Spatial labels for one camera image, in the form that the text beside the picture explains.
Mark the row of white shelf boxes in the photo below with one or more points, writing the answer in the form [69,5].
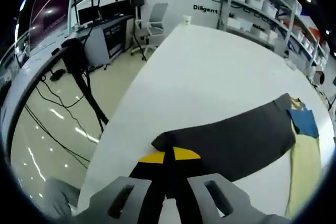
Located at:
[239,23]

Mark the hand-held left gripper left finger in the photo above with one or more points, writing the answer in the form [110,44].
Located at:
[149,182]

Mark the dark office desk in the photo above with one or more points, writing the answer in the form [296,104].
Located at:
[113,37]

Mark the white curved desk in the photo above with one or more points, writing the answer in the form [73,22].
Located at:
[31,69]

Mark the white grey office chair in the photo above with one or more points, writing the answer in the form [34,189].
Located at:
[156,22]

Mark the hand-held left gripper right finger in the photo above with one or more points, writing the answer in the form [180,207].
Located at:
[189,171]

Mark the large curved monitor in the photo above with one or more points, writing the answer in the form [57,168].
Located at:
[50,9]

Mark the grey metal shelf rack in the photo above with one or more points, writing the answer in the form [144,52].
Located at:
[288,24]

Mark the black floor power strip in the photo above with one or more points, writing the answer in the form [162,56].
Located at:
[57,75]

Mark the white cup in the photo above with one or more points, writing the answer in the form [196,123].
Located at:
[186,20]

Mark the yellow garment with coloured sleeves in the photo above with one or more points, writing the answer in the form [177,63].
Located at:
[231,140]

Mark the black computer monitor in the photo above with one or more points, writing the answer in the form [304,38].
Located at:
[115,10]
[88,15]

